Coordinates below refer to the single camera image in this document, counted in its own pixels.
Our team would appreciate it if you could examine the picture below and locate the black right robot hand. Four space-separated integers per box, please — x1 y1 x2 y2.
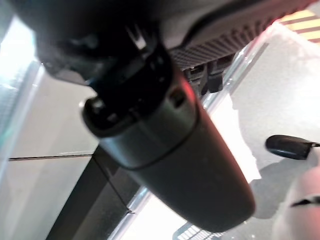
9 0 311 232

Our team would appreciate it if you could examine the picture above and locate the pale held object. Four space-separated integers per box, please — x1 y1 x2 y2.
271 164 320 240

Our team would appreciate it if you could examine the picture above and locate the yellow black hazard tape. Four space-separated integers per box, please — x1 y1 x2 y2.
279 9 320 44

